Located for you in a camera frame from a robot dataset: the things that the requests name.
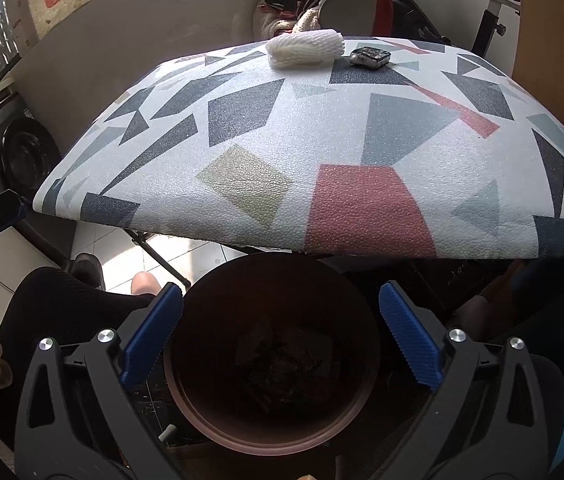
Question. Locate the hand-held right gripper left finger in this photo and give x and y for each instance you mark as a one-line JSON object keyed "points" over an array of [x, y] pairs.
{"points": [[154, 330]]}

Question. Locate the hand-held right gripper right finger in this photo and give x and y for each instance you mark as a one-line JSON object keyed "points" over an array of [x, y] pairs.
{"points": [[409, 340]]}

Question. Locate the brown round trash bin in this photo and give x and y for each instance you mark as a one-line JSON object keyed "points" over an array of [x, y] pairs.
{"points": [[272, 435]]}

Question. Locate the grey washing machine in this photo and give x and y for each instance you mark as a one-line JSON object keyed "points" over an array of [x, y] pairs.
{"points": [[26, 155]]}

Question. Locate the black shoe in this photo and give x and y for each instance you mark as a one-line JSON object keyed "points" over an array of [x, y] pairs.
{"points": [[84, 267]]}

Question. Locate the dark green snack wrapper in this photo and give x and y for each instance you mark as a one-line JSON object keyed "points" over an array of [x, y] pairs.
{"points": [[369, 56]]}

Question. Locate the white foam fruit net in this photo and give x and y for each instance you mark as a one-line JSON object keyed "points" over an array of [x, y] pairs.
{"points": [[304, 47]]}

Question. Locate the beige chair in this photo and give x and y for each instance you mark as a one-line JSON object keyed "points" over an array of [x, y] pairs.
{"points": [[349, 10]]}

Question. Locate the white red fleece garment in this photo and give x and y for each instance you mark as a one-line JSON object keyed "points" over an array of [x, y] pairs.
{"points": [[307, 20]]}

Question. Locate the black exercise bike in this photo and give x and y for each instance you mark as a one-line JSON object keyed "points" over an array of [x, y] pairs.
{"points": [[492, 10]]}

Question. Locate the black metal table frame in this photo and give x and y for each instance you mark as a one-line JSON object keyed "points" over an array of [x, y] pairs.
{"points": [[161, 260]]}

